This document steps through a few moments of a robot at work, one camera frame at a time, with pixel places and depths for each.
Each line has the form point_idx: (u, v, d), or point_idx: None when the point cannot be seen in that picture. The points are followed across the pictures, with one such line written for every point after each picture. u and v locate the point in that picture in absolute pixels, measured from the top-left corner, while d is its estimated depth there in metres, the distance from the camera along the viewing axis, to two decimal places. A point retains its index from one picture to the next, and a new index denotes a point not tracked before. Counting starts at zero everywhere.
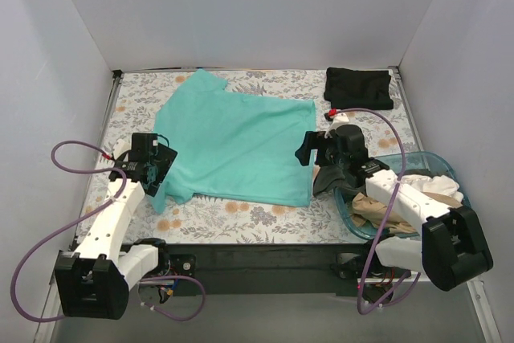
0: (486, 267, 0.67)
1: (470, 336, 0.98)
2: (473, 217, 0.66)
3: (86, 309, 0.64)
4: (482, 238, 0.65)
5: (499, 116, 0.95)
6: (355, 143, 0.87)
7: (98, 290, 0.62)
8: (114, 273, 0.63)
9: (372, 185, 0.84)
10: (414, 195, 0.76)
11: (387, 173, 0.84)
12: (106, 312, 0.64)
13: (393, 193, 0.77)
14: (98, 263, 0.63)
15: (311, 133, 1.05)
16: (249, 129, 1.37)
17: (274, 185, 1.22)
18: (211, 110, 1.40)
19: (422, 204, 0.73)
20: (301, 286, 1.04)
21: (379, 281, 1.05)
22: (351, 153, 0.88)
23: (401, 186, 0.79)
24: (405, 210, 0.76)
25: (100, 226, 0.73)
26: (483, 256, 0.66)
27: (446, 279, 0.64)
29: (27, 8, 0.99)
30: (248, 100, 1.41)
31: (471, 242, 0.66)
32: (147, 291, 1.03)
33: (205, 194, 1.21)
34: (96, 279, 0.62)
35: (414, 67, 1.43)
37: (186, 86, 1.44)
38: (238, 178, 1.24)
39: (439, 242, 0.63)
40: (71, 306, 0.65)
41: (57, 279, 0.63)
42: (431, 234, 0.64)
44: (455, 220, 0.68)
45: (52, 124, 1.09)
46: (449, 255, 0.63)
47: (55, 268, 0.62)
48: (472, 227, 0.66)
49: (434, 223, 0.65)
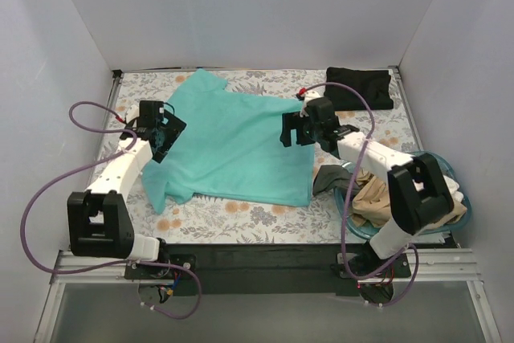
0: (449, 210, 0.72)
1: (470, 337, 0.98)
2: (434, 162, 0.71)
3: (91, 247, 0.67)
4: (442, 181, 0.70)
5: (499, 115, 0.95)
6: (324, 110, 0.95)
7: (107, 223, 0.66)
8: (123, 206, 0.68)
9: (343, 147, 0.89)
10: (381, 149, 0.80)
11: (356, 135, 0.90)
12: (112, 249, 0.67)
13: (361, 150, 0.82)
14: (108, 197, 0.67)
15: (287, 116, 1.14)
16: (249, 128, 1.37)
17: (275, 185, 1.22)
18: (211, 110, 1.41)
19: (389, 157, 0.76)
20: (302, 287, 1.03)
21: (379, 281, 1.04)
22: (322, 120, 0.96)
23: (369, 144, 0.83)
24: (375, 166, 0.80)
25: (109, 171, 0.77)
26: (445, 198, 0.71)
27: (411, 223, 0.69)
29: (26, 6, 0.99)
30: (248, 101, 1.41)
31: (433, 185, 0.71)
32: (147, 290, 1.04)
33: (205, 194, 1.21)
34: (108, 211, 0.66)
35: (414, 67, 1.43)
37: (186, 86, 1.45)
38: (239, 177, 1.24)
39: (405, 186, 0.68)
40: (79, 245, 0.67)
41: (69, 213, 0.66)
42: (396, 181, 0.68)
44: (418, 168, 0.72)
45: (52, 124, 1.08)
46: (413, 198, 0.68)
47: (69, 201, 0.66)
48: (434, 172, 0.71)
49: (398, 169, 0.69)
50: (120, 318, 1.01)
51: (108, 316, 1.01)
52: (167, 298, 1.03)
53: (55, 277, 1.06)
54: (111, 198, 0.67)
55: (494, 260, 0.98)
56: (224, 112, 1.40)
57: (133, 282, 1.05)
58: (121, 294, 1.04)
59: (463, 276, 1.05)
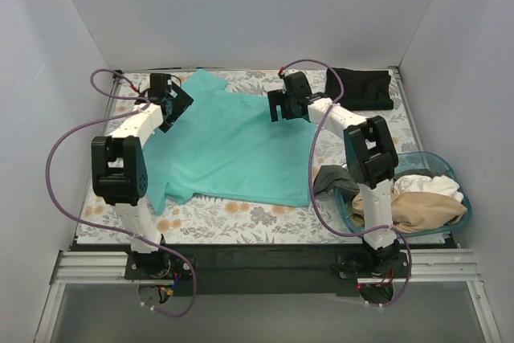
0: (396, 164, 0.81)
1: (470, 337, 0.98)
2: (382, 123, 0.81)
3: (112, 185, 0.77)
4: (389, 138, 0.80)
5: (499, 116, 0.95)
6: (297, 79, 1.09)
7: (126, 163, 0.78)
8: (138, 148, 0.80)
9: (314, 112, 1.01)
10: (340, 112, 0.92)
11: (324, 100, 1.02)
12: (129, 187, 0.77)
13: (325, 112, 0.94)
14: (127, 140, 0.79)
15: (271, 93, 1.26)
16: (249, 128, 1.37)
17: (275, 185, 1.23)
18: (211, 110, 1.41)
19: (347, 118, 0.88)
20: (302, 287, 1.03)
21: (379, 281, 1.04)
22: (295, 87, 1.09)
23: (334, 108, 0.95)
24: (336, 128, 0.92)
25: (128, 124, 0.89)
26: (391, 154, 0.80)
27: (364, 175, 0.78)
29: (26, 6, 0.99)
30: (248, 101, 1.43)
31: (381, 143, 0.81)
32: (147, 291, 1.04)
33: (205, 194, 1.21)
34: (127, 151, 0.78)
35: (414, 67, 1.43)
37: (186, 87, 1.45)
38: (239, 178, 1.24)
39: (356, 142, 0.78)
40: (101, 184, 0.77)
41: (92, 155, 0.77)
42: (351, 138, 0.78)
44: (371, 128, 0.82)
45: (52, 124, 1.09)
46: (363, 151, 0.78)
47: (92, 143, 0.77)
48: (382, 132, 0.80)
49: (353, 129, 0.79)
50: (120, 318, 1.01)
51: (108, 316, 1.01)
52: (167, 298, 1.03)
53: (55, 277, 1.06)
54: (129, 141, 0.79)
55: (493, 260, 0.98)
56: (224, 112, 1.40)
57: (133, 282, 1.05)
58: (121, 294, 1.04)
59: (462, 276, 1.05)
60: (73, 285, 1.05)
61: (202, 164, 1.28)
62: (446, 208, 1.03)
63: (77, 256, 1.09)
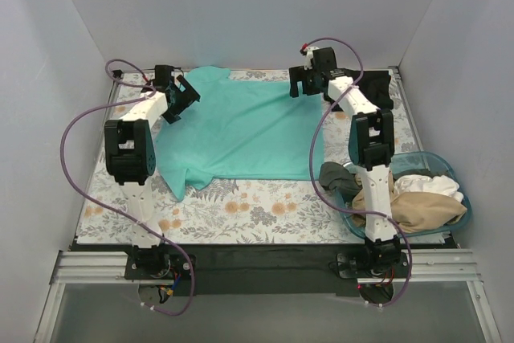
0: (391, 153, 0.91)
1: (470, 336, 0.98)
2: (390, 116, 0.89)
3: (123, 165, 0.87)
4: (391, 132, 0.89)
5: (499, 116, 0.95)
6: (324, 53, 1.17)
7: (137, 144, 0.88)
8: (146, 131, 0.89)
9: (332, 87, 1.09)
10: (360, 98, 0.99)
11: (345, 79, 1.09)
12: (138, 166, 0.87)
13: (343, 95, 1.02)
14: (137, 124, 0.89)
15: (294, 69, 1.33)
16: (257, 113, 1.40)
17: (289, 164, 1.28)
18: (217, 99, 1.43)
19: (360, 105, 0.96)
20: (302, 286, 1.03)
21: (379, 281, 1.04)
22: (320, 61, 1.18)
23: (352, 91, 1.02)
24: (349, 109, 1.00)
25: (136, 109, 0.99)
26: (389, 145, 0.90)
27: (360, 157, 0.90)
29: (26, 6, 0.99)
30: (254, 88, 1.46)
31: (383, 133, 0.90)
32: (147, 291, 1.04)
33: (224, 177, 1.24)
34: (138, 133, 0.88)
35: (414, 67, 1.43)
37: (191, 79, 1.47)
38: (254, 160, 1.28)
39: (361, 129, 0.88)
40: (113, 161, 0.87)
41: (106, 136, 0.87)
42: (356, 123, 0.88)
44: (378, 117, 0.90)
45: (52, 124, 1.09)
46: (364, 138, 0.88)
47: (106, 125, 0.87)
48: (387, 124, 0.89)
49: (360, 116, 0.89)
50: (120, 318, 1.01)
51: (109, 315, 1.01)
52: (167, 298, 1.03)
53: (55, 277, 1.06)
54: (140, 124, 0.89)
55: (493, 259, 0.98)
56: (231, 100, 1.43)
57: (133, 282, 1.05)
58: (121, 294, 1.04)
59: (463, 276, 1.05)
60: (73, 285, 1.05)
61: (218, 149, 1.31)
62: (446, 208, 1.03)
63: (77, 256, 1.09)
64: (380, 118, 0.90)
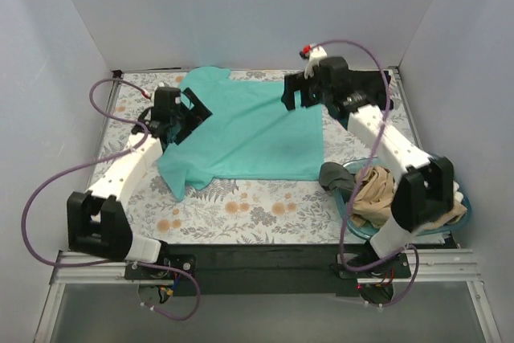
0: (447, 210, 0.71)
1: (470, 336, 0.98)
2: (450, 168, 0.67)
3: (88, 247, 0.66)
4: (450, 185, 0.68)
5: (499, 116, 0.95)
6: (338, 71, 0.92)
7: (105, 228, 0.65)
8: (120, 212, 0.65)
9: (356, 121, 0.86)
10: (399, 140, 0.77)
11: (372, 110, 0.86)
12: (107, 251, 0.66)
13: (378, 136, 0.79)
14: (108, 202, 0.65)
15: (291, 78, 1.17)
16: (257, 113, 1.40)
17: (289, 163, 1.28)
18: (217, 100, 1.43)
19: (404, 152, 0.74)
20: (302, 287, 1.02)
21: (379, 281, 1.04)
22: (334, 82, 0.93)
23: (386, 128, 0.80)
24: (385, 154, 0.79)
25: (113, 172, 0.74)
26: (448, 203, 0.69)
27: (409, 222, 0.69)
29: (26, 6, 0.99)
30: (254, 88, 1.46)
31: (441, 189, 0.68)
32: (147, 291, 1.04)
33: (225, 177, 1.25)
34: (105, 218, 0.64)
35: (414, 67, 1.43)
37: (191, 79, 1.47)
38: (254, 160, 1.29)
39: (414, 191, 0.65)
40: (77, 240, 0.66)
41: (67, 213, 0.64)
42: (408, 184, 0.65)
44: (430, 169, 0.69)
45: (52, 124, 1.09)
46: (418, 202, 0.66)
47: (68, 201, 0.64)
48: (446, 178, 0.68)
49: (412, 173, 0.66)
50: (120, 318, 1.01)
51: (109, 315, 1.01)
52: (167, 298, 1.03)
53: (55, 277, 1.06)
54: (111, 202, 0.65)
55: (493, 260, 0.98)
56: (230, 100, 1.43)
57: (133, 282, 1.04)
58: (121, 294, 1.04)
59: (463, 276, 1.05)
60: (73, 285, 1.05)
61: (218, 149, 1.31)
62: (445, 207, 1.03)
63: (77, 256, 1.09)
64: (433, 169, 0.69)
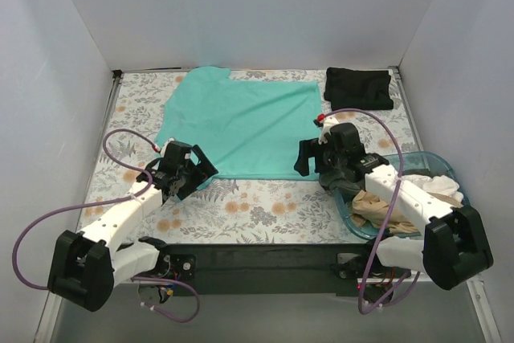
0: (487, 267, 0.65)
1: (470, 336, 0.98)
2: (476, 217, 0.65)
3: (65, 290, 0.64)
4: (482, 235, 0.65)
5: (499, 116, 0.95)
6: (349, 136, 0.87)
7: (86, 275, 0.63)
8: (105, 260, 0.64)
9: (372, 181, 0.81)
10: (418, 193, 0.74)
11: (385, 168, 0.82)
12: (81, 300, 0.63)
13: (395, 189, 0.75)
14: (95, 247, 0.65)
15: (305, 142, 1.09)
16: (257, 113, 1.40)
17: (290, 163, 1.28)
18: (217, 99, 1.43)
19: (425, 203, 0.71)
20: (302, 286, 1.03)
21: (379, 282, 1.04)
22: (347, 149, 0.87)
23: (402, 183, 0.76)
24: (406, 209, 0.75)
25: (108, 216, 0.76)
26: (484, 255, 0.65)
27: (446, 276, 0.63)
29: (27, 6, 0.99)
30: (254, 87, 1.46)
31: (473, 240, 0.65)
32: (147, 291, 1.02)
33: (225, 177, 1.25)
34: (87, 263, 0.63)
35: (414, 67, 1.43)
37: (191, 79, 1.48)
38: (255, 160, 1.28)
39: (444, 242, 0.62)
40: (56, 283, 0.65)
41: (56, 251, 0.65)
42: (435, 235, 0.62)
44: (456, 217, 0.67)
45: (52, 124, 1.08)
46: (453, 255, 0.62)
47: (59, 238, 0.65)
48: (475, 227, 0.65)
49: (438, 223, 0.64)
50: (120, 318, 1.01)
51: (109, 316, 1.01)
52: (167, 298, 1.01)
53: None
54: (97, 248, 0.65)
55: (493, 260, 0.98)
56: (230, 100, 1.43)
57: (133, 282, 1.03)
58: (121, 294, 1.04)
59: None
60: None
61: (218, 149, 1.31)
62: None
63: None
64: (458, 219, 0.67)
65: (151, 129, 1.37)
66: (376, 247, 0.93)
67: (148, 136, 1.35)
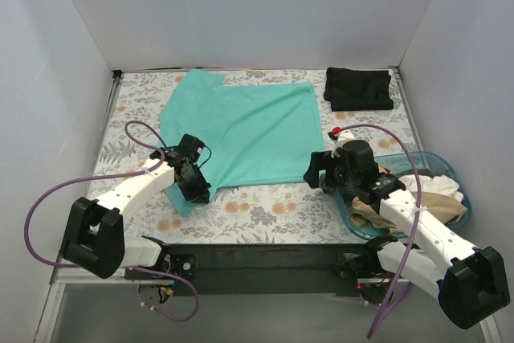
0: (503, 305, 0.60)
1: (470, 337, 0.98)
2: (499, 260, 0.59)
3: (78, 257, 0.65)
4: (503, 279, 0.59)
5: (499, 116, 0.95)
6: (364, 157, 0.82)
7: (98, 240, 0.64)
8: (118, 228, 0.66)
9: (387, 207, 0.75)
10: (437, 226, 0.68)
11: (403, 194, 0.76)
12: (94, 267, 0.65)
13: (414, 223, 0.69)
14: (108, 214, 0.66)
15: (317, 155, 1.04)
16: (253, 119, 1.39)
17: (292, 166, 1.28)
18: (212, 106, 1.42)
19: (446, 241, 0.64)
20: (301, 287, 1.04)
21: (379, 281, 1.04)
22: (361, 169, 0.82)
23: (422, 214, 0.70)
24: (425, 244, 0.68)
25: (122, 187, 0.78)
26: (503, 296, 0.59)
27: (462, 315, 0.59)
29: (27, 8, 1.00)
30: (249, 93, 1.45)
31: (492, 282, 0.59)
32: (147, 291, 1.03)
33: (227, 188, 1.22)
34: (102, 230, 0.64)
35: (414, 67, 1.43)
37: (185, 87, 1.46)
38: (258, 165, 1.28)
39: (464, 287, 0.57)
40: (69, 250, 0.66)
41: (70, 218, 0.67)
42: (456, 279, 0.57)
44: (477, 258, 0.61)
45: (52, 124, 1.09)
46: (471, 299, 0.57)
47: (73, 203, 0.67)
48: (497, 271, 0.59)
49: (459, 266, 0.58)
50: (120, 318, 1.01)
51: (109, 316, 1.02)
52: (167, 298, 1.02)
53: (55, 277, 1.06)
54: (111, 215, 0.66)
55: None
56: (226, 106, 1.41)
57: (133, 282, 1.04)
58: (121, 294, 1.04)
59: None
60: (72, 285, 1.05)
61: (219, 157, 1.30)
62: (446, 208, 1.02)
63: None
64: (479, 260, 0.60)
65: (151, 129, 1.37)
66: (379, 252, 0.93)
67: (148, 137, 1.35)
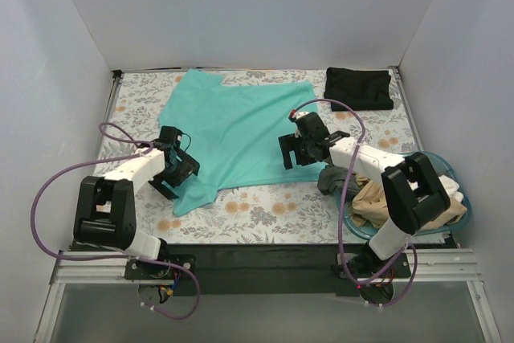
0: (444, 206, 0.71)
1: (470, 337, 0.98)
2: (426, 161, 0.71)
3: (93, 231, 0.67)
4: (435, 177, 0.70)
5: (499, 116, 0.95)
6: (312, 120, 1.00)
7: (114, 208, 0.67)
8: (130, 194, 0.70)
9: (336, 153, 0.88)
10: (372, 153, 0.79)
11: (348, 140, 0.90)
12: (111, 236, 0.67)
13: (353, 155, 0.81)
14: (119, 182, 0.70)
15: (283, 138, 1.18)
16: (252, 119, 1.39)
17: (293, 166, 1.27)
18: (211, 106, 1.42)
19: (381, 158, 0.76)
20: (300, 286, 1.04)
21: (379, 281, 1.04)
22: (310, 130, 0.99)
23: (361, 148, 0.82)
24: (368, 169, 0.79)
25: (124, 166, 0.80)
26: (439, 194, 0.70)
27: (409, 220, 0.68)
29: (27, 7, 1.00)
30: (248, 93, 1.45)
31: (427, 184, 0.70)
32: (147, 291, 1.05)
33: (229, 187, 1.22)
34: (117, 197, 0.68)
35: (414, 67, 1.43)
37: (185, 87, 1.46)
38: (258, 166, 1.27)
39: (400, 188, 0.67)
40: (83, 227, 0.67)
41: (79, 196, 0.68)
42: (392, 183, 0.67)
44: (411, 166, 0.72)
45: (52, 124, 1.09)
46: (407, 198, 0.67)
47: (82, 181, 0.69)
48: (426, 171, 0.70)
49: (392, 171, 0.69)
50: (120, 318, 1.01)
51: (110, 315, 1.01)
52: (167, 298, 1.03)
53: (55, 277, 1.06)
54: (122, 183, 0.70)
55: (493, 259, 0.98)
56: (226, 106, 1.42)
57: (133, 282, 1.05)
58: (121, 294, 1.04)
59: (463, 276, 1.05)
60: (73, 285, 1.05)
61: (219, 157, 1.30)
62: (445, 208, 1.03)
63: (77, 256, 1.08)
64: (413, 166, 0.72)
65: (151, 129, 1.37)
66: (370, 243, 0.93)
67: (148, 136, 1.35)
